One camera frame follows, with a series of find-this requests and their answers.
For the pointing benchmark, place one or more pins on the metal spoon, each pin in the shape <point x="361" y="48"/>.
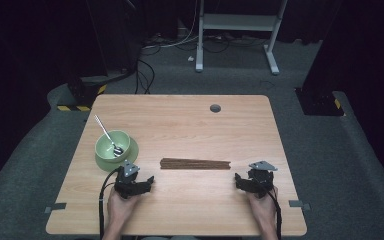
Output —
<point x="106" y="135"/>

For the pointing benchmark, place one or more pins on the grey table clip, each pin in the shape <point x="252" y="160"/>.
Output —
<point x="299" y="204"/>
<point x="55" y="207"/>

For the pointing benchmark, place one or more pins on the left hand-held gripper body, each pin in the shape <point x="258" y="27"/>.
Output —
<point x="126" y="185"/>

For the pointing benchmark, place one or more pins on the green plate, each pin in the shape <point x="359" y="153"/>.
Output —
<point x="134" y="153"/>

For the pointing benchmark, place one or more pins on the dark curtain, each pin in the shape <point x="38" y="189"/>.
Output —
<point x="20" y="50"/>
<point x="363" y="50"/>

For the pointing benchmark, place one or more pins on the person's right hand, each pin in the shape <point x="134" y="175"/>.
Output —
<point x="265" y="210"/>

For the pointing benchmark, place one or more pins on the small white plug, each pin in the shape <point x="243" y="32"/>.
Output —
<point x="190" y="58"/>

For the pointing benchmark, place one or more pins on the person's left hand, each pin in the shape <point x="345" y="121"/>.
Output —
<point x="120" y="208"/>

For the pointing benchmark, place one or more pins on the black base with yellow stripes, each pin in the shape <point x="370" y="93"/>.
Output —
<point x="83" y="91"/>
<point x="318" y="101"/>

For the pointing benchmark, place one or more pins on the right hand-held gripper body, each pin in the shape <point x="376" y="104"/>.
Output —
<point x="260" y="181"/>

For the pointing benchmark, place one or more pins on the grey table grommet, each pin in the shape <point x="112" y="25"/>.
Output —
<point x="215" y="108"/>

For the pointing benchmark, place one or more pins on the white metal stand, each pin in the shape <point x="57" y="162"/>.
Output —
<point x="236" y="21"/>

